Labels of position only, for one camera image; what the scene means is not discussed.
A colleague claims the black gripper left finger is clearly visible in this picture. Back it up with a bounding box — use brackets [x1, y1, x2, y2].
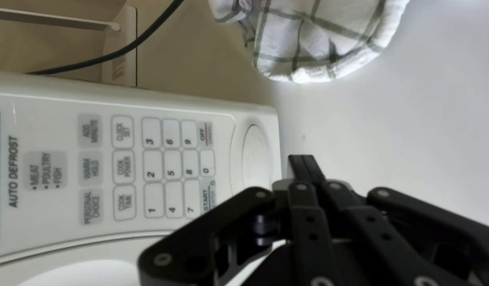
[139, 154, 345, 286]

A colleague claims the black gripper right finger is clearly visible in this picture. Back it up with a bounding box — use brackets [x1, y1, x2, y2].
[307, 154, 489, 286]

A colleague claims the white oval microwave button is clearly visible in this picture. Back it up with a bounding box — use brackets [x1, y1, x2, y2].
[239, 119, 274, 187]

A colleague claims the white microwave door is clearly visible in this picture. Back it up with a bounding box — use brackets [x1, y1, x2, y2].
[0, 229, 175, 286]

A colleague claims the white microwave oven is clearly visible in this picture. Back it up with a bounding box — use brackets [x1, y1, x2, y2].
[0, 68, 285, 286]

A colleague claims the white checked dish towel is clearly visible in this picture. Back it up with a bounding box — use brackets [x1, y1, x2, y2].
[207, 0, 412, 84]

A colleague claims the long black cable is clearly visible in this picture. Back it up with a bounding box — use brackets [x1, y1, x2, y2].
[28, 0, 186, 76]

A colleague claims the grey refrigerator handle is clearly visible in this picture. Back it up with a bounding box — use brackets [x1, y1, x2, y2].
[0, 5, 121, 32]

